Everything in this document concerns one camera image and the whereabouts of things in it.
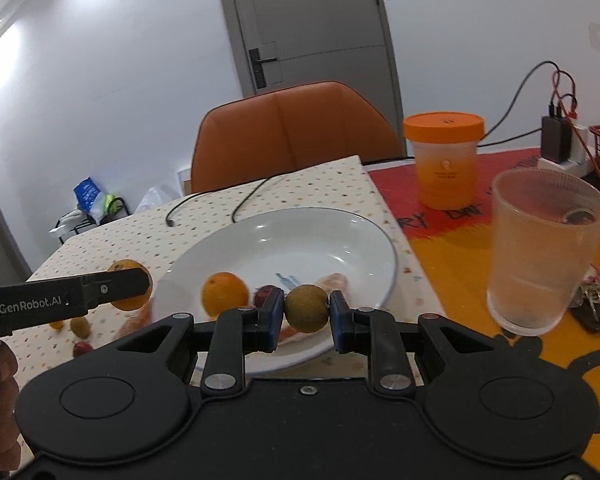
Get white item on rack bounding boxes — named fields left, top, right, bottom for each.
left=50, top=210, right=89, bottom=234

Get white plate with blue rim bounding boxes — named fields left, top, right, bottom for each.
left=152, top=206, right=400, bottom=374

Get person's left hand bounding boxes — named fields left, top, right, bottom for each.
left=0, top=344, right=23, bottom=472

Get large peeled pomelo segment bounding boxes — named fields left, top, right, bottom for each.
left=117, top=302, right=156, bottom=342

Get translucent plastic cup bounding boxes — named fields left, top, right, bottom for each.
left=486, top=169, right=600, bottom=337

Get long black charger cable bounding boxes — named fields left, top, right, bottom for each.
left=365, top=60, right=561, bottom=164

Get orange lidded jar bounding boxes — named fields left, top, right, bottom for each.
left=402, top=111, right=486, bottom=211

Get red cables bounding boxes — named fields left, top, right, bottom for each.
left=550, top=70, right=600, bottom=212

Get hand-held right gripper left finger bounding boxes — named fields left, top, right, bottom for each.
left=111, top=287, right=286, bottom=396

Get black metal rack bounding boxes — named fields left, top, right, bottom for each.
left=55, top=195, right=132, bottom=247

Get white plastic bag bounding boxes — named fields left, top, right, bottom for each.
left=134, top=187, right=174, bottom=214

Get small peeled pomelo segment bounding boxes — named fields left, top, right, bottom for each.
left=278, top=272, right=351, bottom=346

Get black door lock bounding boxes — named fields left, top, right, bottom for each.
left=248, top=42, right=278, bottom=94

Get orange leather chair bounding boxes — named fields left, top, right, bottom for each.
left=191, top=81, right=404, bottom=195

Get white power strip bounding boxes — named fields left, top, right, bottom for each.
left=536, top=127, right=594, bottom=177

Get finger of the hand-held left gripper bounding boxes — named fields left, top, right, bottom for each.
left=80, top=267, right=149, bottom=308

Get grey door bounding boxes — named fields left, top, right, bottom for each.
left=225, top=0, right=402, bottom=127

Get blue plastic bag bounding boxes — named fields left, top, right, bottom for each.
left=73, top=177, right=101, bottom=214

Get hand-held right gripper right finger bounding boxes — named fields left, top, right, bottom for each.
left=329, top=290, right=503, bottom=396

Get black cable with plug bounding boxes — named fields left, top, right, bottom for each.
left=166, top=176, right=281, bottom=227

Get black power adapter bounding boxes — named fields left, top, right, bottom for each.
left=541, top=115, right=574, bottom=164

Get bunch of keys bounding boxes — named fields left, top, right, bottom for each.
left=570, top=267, right=600, bottom=344

